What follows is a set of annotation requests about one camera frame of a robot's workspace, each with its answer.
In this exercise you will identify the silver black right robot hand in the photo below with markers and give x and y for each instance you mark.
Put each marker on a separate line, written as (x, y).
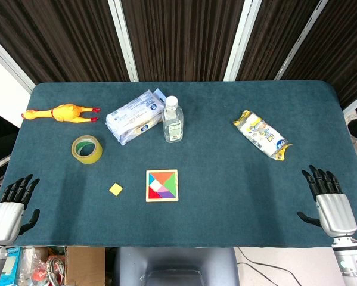
(336, 213)

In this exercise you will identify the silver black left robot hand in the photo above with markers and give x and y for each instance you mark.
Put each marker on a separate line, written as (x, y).
(3, 220)

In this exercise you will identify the small yellow block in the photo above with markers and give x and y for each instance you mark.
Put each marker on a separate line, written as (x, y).
(116, 189)

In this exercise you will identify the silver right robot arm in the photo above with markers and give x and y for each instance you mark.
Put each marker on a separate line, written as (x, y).
(349, 259)

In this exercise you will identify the red triangle tangram piece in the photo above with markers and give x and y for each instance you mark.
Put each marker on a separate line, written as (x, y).
(152, 195)

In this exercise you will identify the blue triangle tangram piece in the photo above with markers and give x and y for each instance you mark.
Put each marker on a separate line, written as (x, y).
(151, 179)

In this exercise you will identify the colourful tangram puzzle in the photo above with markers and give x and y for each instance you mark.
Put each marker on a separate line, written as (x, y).
(177, 186)

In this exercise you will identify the pink triangle tangram piece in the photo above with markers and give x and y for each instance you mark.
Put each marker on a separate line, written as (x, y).
(164, 189)

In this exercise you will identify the purple parallelogram tangram piece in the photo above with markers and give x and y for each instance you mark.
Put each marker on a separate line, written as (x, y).
(165, 195)

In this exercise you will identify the orange triangle tangram piece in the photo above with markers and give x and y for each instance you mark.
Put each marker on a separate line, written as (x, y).
(162, 177)

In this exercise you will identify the green triangle tangram piece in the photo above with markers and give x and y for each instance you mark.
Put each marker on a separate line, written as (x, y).
(172, 187)

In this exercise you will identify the light blue paper box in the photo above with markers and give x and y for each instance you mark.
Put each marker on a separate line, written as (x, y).
(9, 265)

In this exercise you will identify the brown cardboard box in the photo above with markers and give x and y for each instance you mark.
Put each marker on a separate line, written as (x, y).
(86, 265)

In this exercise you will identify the clear packing tape roll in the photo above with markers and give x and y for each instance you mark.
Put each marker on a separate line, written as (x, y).
(91, 157)

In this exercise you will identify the yellow snack package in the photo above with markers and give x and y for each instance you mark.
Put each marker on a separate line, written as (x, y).
(261, 134)

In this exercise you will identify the yellow rubber chicken toy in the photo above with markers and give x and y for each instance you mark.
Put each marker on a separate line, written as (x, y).
(65, 113)

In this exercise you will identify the teal felt table cover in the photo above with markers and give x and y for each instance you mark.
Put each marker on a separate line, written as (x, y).
(214, 155)

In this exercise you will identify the white blue wet wipes pack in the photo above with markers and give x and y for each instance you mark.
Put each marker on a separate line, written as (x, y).
(133, 117)

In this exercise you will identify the grey blue chair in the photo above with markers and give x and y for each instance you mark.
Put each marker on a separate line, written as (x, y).
(175, 259)

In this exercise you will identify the dark brown curtain panel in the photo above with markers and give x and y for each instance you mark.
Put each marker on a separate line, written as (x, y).
(181, 38)
(342, 44)
(62, 38)
(273, 35)

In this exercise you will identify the clear sanitizer bottle white cap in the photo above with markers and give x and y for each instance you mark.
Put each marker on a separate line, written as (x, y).
(172, 125)

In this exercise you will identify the white partition post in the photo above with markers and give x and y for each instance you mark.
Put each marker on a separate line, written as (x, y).
(242, 41)
(11, 64)
(300, 41)
(123, 38)

